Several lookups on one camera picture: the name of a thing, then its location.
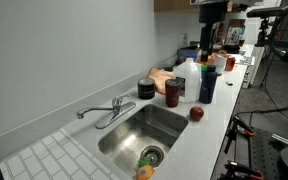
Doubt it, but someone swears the chrome sink faucet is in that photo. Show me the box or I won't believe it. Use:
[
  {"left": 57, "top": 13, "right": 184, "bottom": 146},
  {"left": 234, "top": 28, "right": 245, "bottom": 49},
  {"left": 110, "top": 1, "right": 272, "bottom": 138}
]
[{"left": 76, "top": 94, "right": 136, "bottom": 129}]

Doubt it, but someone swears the stainless steel sink basin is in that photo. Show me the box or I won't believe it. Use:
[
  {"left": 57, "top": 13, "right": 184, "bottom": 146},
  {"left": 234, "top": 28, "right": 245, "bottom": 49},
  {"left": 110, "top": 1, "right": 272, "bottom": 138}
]
[{"left": 98, "top": 104, "right": 188, "bottom": 179}]

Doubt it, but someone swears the black cylindrical canister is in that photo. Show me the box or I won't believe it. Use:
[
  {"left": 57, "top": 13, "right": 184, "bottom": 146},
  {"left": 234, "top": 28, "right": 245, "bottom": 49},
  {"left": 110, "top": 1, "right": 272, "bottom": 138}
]
[{"left": 137, "top": 78, "right": 155, "bottom": 100}]

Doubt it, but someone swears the orange cloth towel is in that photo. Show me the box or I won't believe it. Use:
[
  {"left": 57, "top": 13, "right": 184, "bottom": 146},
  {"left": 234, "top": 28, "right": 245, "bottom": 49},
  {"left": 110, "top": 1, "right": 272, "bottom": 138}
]
[{"left": 148, "top": 67, "right": 174, "bottom": 94}]

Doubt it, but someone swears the dark red tumbler cup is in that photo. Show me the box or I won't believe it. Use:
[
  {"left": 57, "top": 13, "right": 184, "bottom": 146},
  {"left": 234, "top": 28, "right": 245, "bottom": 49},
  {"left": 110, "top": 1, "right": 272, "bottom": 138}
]
[{"left": 165, "top": 79, "right": 182, "bottom": 107}]

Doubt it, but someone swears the translucent plastic gallon jug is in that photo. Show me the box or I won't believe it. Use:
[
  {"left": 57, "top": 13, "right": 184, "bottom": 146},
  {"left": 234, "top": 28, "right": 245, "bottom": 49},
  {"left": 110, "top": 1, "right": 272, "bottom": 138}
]
[{"left": 174, "top": 58, "right": 201, "bottom": 103}]

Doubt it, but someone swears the red apple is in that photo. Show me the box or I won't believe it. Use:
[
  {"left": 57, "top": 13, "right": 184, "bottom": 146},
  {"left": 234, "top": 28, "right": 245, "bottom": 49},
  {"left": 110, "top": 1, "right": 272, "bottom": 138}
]
[{"left": 190, "top": 106, "right": 204, "bottom": 121}]

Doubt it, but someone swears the blue box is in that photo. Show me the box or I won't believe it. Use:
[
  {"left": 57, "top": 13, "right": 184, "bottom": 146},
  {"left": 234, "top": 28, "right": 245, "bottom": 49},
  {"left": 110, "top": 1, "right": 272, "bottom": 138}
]
[{"left": 177, "top": 47, "right": 200, "bottom": 64}]

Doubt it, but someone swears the dark blue bottle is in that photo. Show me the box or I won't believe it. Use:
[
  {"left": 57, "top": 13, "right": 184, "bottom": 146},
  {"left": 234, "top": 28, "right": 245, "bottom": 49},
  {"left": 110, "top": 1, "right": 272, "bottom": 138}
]
[{"left": 199, "top": 65, "right": 217, "bottom": 104}]

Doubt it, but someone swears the toy carrot orange green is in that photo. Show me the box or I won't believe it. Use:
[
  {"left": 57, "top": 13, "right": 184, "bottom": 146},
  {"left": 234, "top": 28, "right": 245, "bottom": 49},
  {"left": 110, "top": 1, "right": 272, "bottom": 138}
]
[{"left": 136, "top": 156, "right": 155, "bottom": 180}]

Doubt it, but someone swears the white paper cup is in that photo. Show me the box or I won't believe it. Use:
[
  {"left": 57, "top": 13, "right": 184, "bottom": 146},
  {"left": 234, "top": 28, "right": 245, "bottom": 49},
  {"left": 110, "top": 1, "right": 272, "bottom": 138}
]
[{"left": 215, "top": 55, "right": 227, "bottom": 75}]

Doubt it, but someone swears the red soda can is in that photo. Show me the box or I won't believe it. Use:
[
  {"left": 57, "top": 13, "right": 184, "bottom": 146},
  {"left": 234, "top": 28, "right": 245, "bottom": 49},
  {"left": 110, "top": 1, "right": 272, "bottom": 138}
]
[{"left": 225, "top": 57, "right": 236, "bottom": 71}]

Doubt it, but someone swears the black coffee machine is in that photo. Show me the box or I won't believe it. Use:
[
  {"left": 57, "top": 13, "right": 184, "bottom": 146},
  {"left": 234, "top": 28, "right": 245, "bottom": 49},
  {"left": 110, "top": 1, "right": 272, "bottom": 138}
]
[{"left": 189, "top": 0, "right": 248, "bottom": 63}]

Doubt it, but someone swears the black perforated cart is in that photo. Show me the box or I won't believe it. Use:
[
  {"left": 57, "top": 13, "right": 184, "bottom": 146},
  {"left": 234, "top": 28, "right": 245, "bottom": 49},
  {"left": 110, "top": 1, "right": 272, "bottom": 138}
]
[{"left": 218, "top": 115, "right": 288, "bottom": 180}]

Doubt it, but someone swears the black camera on stand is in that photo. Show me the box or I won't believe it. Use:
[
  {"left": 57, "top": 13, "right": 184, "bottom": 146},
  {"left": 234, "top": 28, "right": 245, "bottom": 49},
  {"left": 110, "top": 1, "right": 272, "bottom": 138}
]
[{"left": 247, "top": 5, "right": 288, "bottom": 47}]

